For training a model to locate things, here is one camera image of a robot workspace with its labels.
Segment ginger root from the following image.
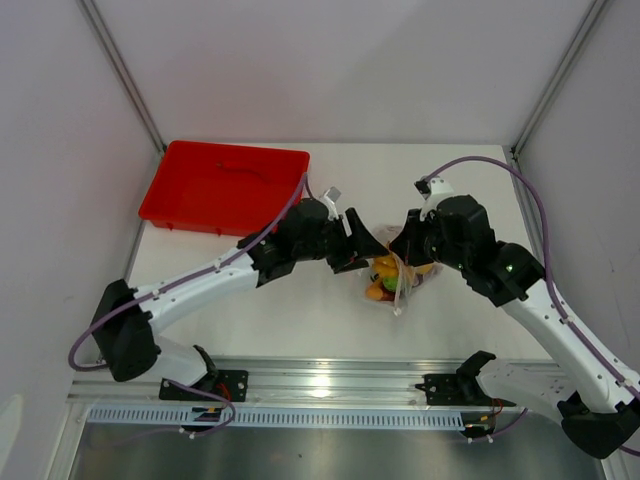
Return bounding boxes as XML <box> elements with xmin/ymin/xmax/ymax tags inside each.
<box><xmin>370</xmin><ymin>255</ymin><xmax>400</xmax><ymax>279</ymax></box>

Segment red chili pepper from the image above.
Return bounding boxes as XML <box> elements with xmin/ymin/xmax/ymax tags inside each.
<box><xmin>216</xmin><ymin>161</ymin><xmax>269</xmax><ymax>182</ymax></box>

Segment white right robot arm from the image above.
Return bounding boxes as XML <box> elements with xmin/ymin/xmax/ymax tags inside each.
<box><xmin>390</xmin><ymin>195</ymin><xmax>639</xmax><ymax>459</ymax></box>

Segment red plastic bin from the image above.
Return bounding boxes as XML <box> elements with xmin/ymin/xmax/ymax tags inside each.
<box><xmin>139</xmin><ymin>140</ymin><xmax>310</xmax><ymax>237</ymax></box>

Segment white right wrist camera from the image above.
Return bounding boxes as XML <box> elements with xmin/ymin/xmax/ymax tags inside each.
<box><xmin>415</xmin><ymin>176</ymin><xmax>454</xmax><ymax>221</ymax></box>

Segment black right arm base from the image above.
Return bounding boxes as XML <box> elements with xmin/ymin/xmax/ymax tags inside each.
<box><xmin>414</xmin><ymin>350</ymin><xmax>496</xmax><ymax>407</ymax></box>

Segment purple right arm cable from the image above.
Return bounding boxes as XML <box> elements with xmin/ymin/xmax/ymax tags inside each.
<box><xmin>417</xmin><ymin>157</ymin><xmax>640</xmax><ymax>457</ymax></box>

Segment white slotted cable duct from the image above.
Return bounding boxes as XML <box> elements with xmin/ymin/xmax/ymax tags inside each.
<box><xmin>87</xmin><ymin>404</ymin><xmax>465</xmax><ymax>431</ymax></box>

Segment aluminium frame post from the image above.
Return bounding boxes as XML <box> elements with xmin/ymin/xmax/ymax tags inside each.
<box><xmin>76</xmin><ymin>0</ymin><xmax>167</xmax><ymax>154</ymax></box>
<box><xmin>509</xmin><ymin>0</ymin><xmax>614</xmax><ymax>162</ymax></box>

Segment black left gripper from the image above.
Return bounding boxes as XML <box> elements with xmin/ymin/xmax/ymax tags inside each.
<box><xmin>294</xmin><ymin>209</ymin><xmax>388</xmax><ymax>275</ymax></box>

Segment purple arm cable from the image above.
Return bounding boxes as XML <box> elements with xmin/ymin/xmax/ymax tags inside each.
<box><xmin>417</xmin><ymin>157</ymin><xmax>640</xmax><ymax>457</ymax></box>
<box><xmin>68</xmin><ymin>172</ymin><xmax>314</xmax><ymax>449</ymax></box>

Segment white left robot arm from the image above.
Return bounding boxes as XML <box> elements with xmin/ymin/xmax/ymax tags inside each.
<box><xmin>91</xmin><ymin>198</ymin><xmax>387</xmax><ymax>400</ymax></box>

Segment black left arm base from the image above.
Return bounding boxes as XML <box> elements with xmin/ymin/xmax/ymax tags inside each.
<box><xmin>159</xmin><ymin>345</ymin><xmax>249</xmax><ymax>402</ymax></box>

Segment aluminium frame post left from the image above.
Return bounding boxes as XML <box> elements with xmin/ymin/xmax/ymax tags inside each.
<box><xmin>76</xmin><ymin>0</ymin><xmax>167</xmax><ymax>154</ymax></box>

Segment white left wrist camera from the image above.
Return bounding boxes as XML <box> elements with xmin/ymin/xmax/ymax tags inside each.
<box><xmin>319</xmin><ymin>186</ymin><xmax>341</xmax><ymax>221</ymax></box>

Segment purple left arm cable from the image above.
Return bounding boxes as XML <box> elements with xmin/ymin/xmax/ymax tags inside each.
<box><xmin>68</xmin><ymin>172</ymin><xmax>314</xmax><ymax>449</ymax></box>

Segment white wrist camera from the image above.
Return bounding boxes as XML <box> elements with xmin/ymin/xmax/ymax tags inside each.
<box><xmin>319</xmin><ymin>186</ymin><xmax>341</xmax><ymax>221</ymax></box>
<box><xmin>415</xmin><ymin>176</ymin><xmax>454</xmax><ymax>221</ymax></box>

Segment aluminium mounting rail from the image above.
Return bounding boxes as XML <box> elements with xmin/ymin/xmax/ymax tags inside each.
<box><xmin>66</xmin><ymin>357</ymin><xmax>462</xmax><ymax>409</ymax></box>

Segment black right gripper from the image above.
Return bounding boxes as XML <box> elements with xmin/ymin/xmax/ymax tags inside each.
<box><xmin>389</xmin><ymin>208</ymin><xmax>469</xmax><ymax>272</ymax></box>

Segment clear zip bag pink dots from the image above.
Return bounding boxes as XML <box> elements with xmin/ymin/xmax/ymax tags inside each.
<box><xmin>356</xmin><ymin>224</ymin><xmax>442</xmax><ymax>317</ymax></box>

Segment aluminium frame post right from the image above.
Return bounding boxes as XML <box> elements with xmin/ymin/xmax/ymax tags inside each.
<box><xmin>509</xmin><ymin>0</ymin><xmax>614</xmax><ymax>162</ymax></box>

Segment yellow lemon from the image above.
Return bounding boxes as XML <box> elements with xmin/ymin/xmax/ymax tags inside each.
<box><xmin>413</xmin><ymin>264</ymin><xmax>435</xmax><ymax>275</ymax></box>

